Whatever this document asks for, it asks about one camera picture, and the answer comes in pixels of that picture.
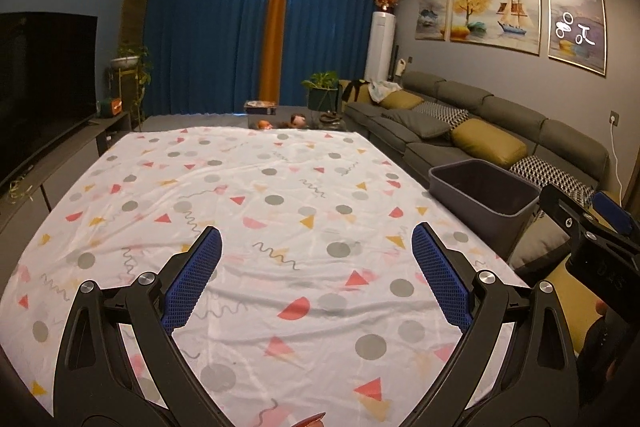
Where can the white cloth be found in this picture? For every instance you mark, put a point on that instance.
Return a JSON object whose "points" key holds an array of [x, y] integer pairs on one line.
{"points": [[382, 91]]}

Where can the dark coffee table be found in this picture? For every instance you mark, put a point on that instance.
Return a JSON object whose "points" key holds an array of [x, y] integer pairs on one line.
{"points": [[210, 122]]}

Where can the large yellow seat cushion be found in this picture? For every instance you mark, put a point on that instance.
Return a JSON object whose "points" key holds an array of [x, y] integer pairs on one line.
{"points": [[575, 294]]}

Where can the wall socket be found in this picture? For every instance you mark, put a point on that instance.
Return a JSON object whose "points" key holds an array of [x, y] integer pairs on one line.
{"points": [[615, 118]]}

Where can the small framed landscape painting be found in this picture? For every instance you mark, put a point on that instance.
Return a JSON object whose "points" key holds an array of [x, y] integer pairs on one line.
{"points": [[432, 13]]}

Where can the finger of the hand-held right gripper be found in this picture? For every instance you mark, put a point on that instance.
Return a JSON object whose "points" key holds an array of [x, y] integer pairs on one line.
{"points": [[565, 212], [612, 212]]}

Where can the plump grey cushion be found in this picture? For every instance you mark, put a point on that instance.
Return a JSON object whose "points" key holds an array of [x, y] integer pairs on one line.
{"points": [[537, 247]]}

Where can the dark bowl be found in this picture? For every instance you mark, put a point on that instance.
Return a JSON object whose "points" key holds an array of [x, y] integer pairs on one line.
{"points": [[330, 118]]}

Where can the white jug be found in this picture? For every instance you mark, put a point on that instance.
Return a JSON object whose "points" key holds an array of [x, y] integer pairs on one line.
{"points": [[398, 71]]}

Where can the person's right forearm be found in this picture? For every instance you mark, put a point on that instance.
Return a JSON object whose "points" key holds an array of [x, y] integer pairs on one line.
{"points": [[615, 382]]}

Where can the white standing air conditioner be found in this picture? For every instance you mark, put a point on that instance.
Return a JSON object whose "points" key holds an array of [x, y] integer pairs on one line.
{"points": [[380, 47]]}

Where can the large framed sailboat painting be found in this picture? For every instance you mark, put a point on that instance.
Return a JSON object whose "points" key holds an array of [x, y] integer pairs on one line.
{"points": [[492, 14]]}

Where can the orange curtain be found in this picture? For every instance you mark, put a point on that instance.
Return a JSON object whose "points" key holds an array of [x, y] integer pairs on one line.
{"points": [[275, 27]]}

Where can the blue curtain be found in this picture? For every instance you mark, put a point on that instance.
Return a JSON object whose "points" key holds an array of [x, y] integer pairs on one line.
{"points": [[330, 27], [210, 32]]}

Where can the small yellow cushion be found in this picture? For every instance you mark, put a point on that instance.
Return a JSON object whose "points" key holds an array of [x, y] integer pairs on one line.
{"points": [[400, 100]]}

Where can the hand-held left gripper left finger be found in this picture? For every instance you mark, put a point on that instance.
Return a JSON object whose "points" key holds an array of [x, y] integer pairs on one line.
{"points": [[192, 279]]}

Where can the potted plant white pot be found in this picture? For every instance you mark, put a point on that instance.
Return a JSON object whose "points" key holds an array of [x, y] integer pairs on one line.
{"points": [[127, 57]]}

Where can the person's right hand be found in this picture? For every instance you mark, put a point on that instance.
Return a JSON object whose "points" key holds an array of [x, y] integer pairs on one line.
{"points": [[601, 307]]}

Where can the artificial flower arrangement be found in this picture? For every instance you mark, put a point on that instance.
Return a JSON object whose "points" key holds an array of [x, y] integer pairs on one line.
{"points": [[386, 0]]}

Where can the orange figurine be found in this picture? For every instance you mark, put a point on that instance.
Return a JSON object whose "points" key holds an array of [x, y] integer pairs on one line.
{"points": [[265, 124]]}

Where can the big yellow cushion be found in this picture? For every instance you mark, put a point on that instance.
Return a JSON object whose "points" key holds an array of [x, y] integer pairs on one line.
{"points": [[487, 143]]}

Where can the black white patterned cushion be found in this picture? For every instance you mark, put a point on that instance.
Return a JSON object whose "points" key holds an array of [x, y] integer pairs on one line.
{"points": [[550, 174], [445, 113]]}

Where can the patterned white tablecloth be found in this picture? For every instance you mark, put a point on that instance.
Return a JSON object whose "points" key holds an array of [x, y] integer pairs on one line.
{"points": [[300, 187]]}

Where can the flat printed box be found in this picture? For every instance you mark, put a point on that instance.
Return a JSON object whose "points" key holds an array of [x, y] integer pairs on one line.
{"points": [[260, 108]]}

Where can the grey television cabinet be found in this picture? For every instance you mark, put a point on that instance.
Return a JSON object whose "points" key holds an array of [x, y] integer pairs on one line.
{"points": [[65, 162]]}

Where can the potted plant dark pot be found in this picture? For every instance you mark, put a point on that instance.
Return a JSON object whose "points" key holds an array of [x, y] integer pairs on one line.
{"points": [[320, 89]]}

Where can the tall plant stand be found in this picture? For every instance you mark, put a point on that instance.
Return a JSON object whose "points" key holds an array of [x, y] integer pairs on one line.
{"points": [[130, 102]]}

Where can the pink figurine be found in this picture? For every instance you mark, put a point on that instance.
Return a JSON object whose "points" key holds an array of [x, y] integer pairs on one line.
{"points": [[298, 121]]}

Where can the grey plastic bin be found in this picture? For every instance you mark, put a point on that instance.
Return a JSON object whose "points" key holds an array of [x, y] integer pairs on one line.
{"points": [[480, 187]]}

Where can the tall framed landscape painting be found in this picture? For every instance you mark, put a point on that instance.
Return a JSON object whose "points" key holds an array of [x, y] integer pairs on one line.
{"points": [[577, 24]]}

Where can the grey sofa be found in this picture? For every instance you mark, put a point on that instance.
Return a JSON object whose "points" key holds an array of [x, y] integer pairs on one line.
{"points": [[560, 137]]}

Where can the flat grey cushion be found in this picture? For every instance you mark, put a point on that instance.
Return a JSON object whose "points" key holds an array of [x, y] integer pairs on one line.
{"points": [[415, 124]]}

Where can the black television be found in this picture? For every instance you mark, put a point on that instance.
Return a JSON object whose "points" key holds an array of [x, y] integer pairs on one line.
{"points": [[45, 97]]}

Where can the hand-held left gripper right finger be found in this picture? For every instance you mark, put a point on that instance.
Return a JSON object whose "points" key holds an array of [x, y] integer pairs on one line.
{"points": [[442, 279]]}

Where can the small orange radio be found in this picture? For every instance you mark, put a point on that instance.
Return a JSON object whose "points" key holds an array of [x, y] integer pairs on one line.
{"points": [[111, 108]]}

